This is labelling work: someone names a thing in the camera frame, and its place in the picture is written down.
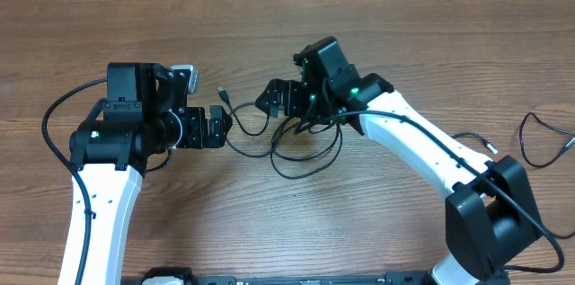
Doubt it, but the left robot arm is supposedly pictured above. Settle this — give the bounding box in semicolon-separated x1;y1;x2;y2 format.
58;63;232;284

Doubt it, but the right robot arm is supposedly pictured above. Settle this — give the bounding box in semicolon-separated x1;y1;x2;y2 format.
256;36;543;284

